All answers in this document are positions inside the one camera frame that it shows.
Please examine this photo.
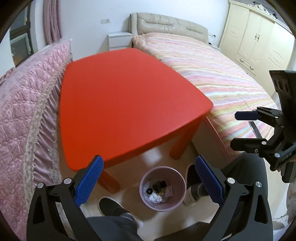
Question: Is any pink white carton box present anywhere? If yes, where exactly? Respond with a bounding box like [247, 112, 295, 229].
[164, 185, 173, 198]

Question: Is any black sock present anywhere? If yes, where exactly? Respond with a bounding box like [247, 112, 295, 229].
[152, 180, 167, 194]

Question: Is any white sock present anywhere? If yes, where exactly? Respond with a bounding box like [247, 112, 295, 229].
[149, 193, 163, 204]

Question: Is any pink trash bin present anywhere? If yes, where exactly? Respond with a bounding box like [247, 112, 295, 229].
[139, 166, 186, 212]

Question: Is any person's right hand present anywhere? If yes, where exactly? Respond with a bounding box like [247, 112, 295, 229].
[290, 155, 296, 162]

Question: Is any black phone on bed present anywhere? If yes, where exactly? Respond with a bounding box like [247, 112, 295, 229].
[248, 121, 262, 138]

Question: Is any striped bed blanket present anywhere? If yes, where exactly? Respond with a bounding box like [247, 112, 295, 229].
[132, 33, 277, 161]

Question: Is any left black slipper foot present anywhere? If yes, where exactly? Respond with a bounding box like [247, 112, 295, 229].
[98, 196, 144, 229]

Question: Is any right slipper foot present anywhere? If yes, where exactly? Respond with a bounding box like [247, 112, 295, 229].
[184, 164, 205, 206]

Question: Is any cream wardrobe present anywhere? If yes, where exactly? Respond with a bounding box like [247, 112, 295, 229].
[218, 0, 295, 79]

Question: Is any pink quilted sofa cover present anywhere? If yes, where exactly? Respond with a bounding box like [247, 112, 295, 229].
[1, 40, 72, 240]

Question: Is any red table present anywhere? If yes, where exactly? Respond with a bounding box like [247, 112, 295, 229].
[59, 48, 214, 194]

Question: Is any beige padded headboard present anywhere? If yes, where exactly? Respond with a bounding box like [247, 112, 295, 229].
[128, 13, 208, 44]

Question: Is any white nightstand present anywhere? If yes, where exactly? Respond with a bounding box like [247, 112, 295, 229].
[108, 32, 132, 51]

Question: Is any dark window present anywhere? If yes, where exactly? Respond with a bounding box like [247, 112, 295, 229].
[10, 4, 34, 66]

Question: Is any pink curtain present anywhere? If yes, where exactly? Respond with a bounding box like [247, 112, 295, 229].
[43, 0, 62, 45]

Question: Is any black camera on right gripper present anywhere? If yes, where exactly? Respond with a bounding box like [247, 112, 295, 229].
[269, 70, 295, 132]

